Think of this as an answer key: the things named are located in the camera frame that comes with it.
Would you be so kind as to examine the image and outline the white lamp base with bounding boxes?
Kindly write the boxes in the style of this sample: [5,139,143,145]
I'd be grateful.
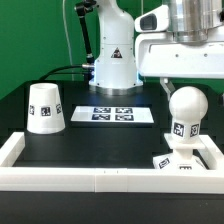
[153,133,205,171]

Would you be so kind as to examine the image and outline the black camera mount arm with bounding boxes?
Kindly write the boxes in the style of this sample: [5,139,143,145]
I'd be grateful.
[75,0,96,64]

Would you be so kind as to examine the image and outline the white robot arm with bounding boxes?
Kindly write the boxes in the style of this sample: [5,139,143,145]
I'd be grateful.
[89,0,224,95]

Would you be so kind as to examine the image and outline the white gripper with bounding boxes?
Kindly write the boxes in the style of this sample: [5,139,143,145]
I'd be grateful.
[135,4,224,99]

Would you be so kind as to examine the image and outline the grey cable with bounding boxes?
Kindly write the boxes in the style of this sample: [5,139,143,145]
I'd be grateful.
[61,0,76,82]

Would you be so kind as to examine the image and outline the white lamp bulb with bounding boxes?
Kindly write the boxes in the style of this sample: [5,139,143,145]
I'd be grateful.
[169,86,208,144]

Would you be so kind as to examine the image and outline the black cable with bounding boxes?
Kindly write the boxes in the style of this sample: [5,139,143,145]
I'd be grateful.
[38,64,98,82]

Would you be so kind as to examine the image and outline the white U-shaped fence frame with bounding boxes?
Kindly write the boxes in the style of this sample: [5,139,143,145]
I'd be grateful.
[0,132,224,194]

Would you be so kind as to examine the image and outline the white marker plate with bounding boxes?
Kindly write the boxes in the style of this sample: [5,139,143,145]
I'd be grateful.
[71,106,154,124]

